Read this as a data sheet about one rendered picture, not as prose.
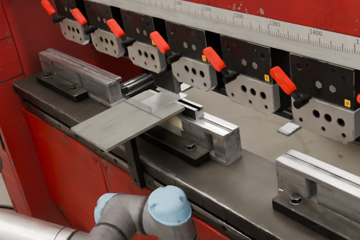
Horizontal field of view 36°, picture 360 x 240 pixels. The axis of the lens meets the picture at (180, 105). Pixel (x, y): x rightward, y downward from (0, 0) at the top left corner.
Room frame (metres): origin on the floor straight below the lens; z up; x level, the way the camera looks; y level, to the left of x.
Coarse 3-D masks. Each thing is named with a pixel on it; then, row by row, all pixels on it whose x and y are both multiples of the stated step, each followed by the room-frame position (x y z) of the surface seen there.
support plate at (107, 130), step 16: (144, 96) 1.46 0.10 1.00; (112, 112) 1.39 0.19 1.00; (128, 112) 1.37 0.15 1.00; (144, 112) 1.36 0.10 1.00; (160, 112) 1.34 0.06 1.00; (176, 112) 1.33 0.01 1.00; (80, 128) 1.33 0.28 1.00; (96, 128) 1.31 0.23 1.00; (112, 128) 1.30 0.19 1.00; (128, 128) 1.28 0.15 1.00; (144, 128) 1.27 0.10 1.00; (96, 144) 1.23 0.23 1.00; (112, 144) 1.22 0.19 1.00
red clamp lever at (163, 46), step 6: (150, 36) 1.32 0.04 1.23; (156, 36) 1.31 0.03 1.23; (156, 42) 1.30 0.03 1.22; (162, 42) 1.30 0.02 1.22; (162, 48) 1.29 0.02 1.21; (168, 48) 1.29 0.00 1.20; (168, 54) 1.28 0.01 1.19; (180, 54) 1.28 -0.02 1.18; (168, 60) 1.26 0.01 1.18; (174, 60) 1.26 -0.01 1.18
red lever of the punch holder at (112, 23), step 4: (108, 20) 1.48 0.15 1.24; (112, 20) 1.48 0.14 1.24; (108, 24) 1.48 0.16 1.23; (112, 24) 1.47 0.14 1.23; (116, 24) 1.47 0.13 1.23; (112, 28) 1.46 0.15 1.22; (116, 28) 1.46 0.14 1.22; (120, 28) 1.46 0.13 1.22; (116, 32) 1.45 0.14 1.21; (120, 32) 1.45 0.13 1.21; (116, 36) 1.45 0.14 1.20; (120, 36) 1.45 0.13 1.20; (124, 36) 1.45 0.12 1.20; (124, 40) 1.44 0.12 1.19; (128, 40) 1.43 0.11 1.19; (132, 40) 1.44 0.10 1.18; (124, 44) 1.42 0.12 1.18; (128, 44) 1.43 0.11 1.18; (132, 44) 1.44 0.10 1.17
